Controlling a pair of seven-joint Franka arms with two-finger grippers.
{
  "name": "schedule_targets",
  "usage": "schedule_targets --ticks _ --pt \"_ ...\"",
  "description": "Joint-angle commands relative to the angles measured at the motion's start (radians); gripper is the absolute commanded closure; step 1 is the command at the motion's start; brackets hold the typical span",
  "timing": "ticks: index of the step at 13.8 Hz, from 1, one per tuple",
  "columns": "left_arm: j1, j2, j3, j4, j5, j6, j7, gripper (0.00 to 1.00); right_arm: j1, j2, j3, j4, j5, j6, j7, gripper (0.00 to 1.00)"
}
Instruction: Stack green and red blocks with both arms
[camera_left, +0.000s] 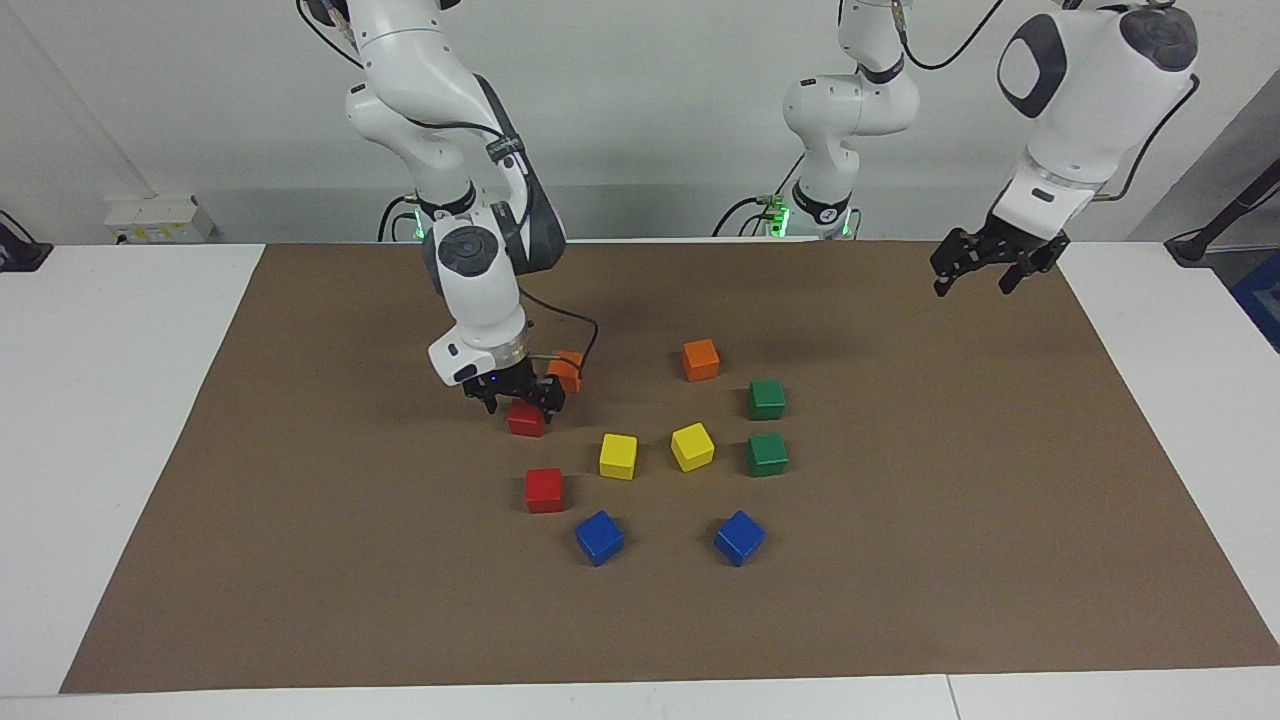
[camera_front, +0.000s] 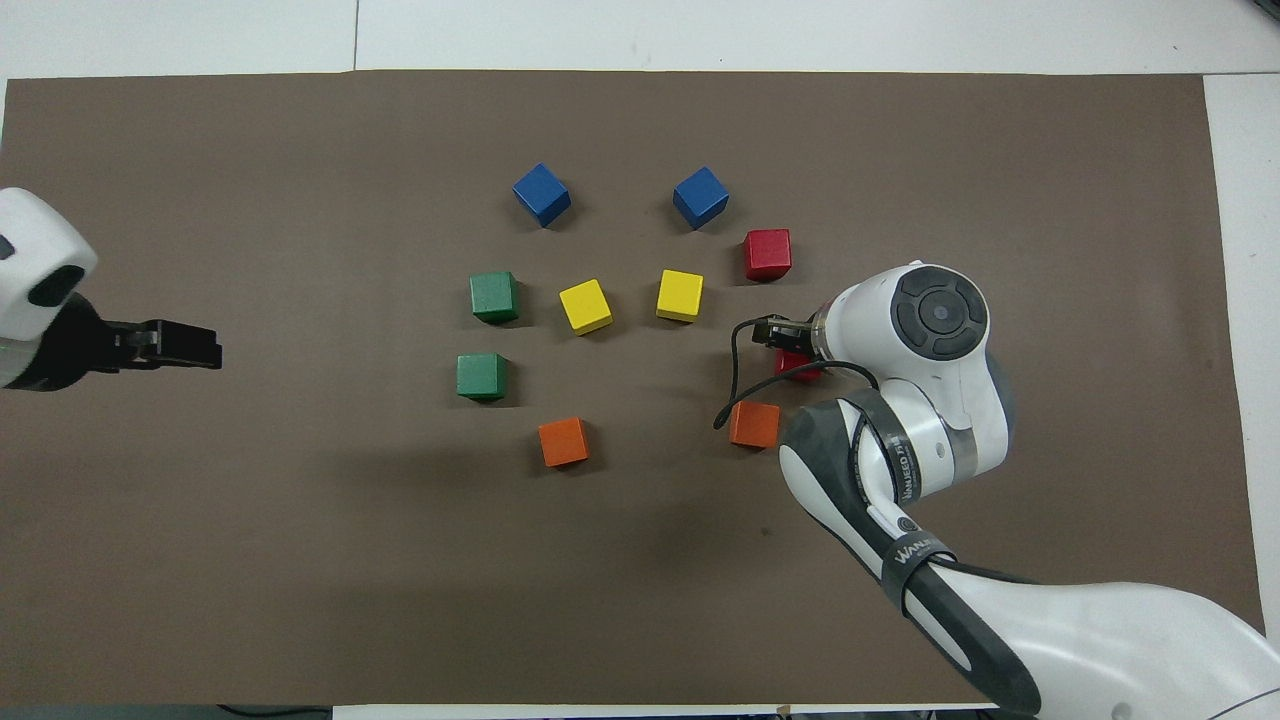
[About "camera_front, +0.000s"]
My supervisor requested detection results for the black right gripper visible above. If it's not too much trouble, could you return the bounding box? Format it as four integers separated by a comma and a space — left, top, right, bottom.
764, 317, 822, 352

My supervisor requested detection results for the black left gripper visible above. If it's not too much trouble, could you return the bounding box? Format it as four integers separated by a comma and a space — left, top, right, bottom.
0, 295, 224, 393

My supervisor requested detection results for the green wooden cube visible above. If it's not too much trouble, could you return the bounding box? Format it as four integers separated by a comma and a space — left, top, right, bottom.
456, 353, 509, 402
469, 271, 521, 324

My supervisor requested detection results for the orange wooden cube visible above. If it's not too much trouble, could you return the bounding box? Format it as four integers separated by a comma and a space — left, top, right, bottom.
538, 416, 591, 468
729, 401, 782, 450

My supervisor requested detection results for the yellow wooden cube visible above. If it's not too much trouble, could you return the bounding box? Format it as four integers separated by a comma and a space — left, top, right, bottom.
656, 269, 705, 324
558, 278, 614, 336

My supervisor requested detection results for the blue wooden cube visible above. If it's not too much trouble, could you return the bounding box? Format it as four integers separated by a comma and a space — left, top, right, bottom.
512, 162, 572, 228
672, 165, 730, 231

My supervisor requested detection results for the brown table mat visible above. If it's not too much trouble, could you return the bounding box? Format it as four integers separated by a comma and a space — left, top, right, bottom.
0, 69, 1272, 707

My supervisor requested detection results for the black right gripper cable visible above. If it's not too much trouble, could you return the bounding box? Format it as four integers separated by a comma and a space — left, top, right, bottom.
712, 317, 883, 432

